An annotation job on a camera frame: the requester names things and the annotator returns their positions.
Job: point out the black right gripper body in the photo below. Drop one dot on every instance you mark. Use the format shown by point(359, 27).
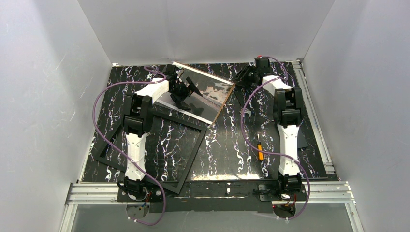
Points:
point(244, 75)

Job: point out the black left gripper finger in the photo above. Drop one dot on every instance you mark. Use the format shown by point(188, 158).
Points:
point(193, 89)
point(181, 104)

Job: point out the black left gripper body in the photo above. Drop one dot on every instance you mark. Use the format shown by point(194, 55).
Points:
point(184, 88)

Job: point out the photo with backing board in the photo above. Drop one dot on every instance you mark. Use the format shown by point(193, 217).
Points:
point(206, 106)

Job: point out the black picture frame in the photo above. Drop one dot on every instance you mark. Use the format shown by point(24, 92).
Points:
point(172, 147)

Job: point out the orange handled screwdriver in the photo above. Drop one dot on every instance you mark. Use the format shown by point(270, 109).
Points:
point(259, 146)

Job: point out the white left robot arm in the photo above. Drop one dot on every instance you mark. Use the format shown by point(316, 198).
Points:
point(138, 119)

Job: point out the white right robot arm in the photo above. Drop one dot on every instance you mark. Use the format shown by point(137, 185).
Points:
point(287, 114)

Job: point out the adjustable wrench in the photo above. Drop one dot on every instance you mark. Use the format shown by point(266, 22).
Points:
point(242, 95)

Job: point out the black rectangular pad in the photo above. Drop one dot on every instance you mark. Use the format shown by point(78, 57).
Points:
point(301, 141)

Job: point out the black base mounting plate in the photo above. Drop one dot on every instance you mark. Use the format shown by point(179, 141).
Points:
point(205, 196)

